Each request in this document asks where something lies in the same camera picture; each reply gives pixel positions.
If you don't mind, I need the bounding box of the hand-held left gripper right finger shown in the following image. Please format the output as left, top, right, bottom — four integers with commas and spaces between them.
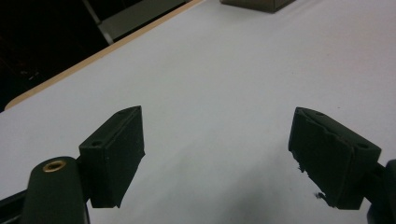
288, 106, 382, 211

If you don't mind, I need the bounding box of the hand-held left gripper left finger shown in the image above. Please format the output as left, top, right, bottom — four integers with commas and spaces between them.
78, 105, 147, 209

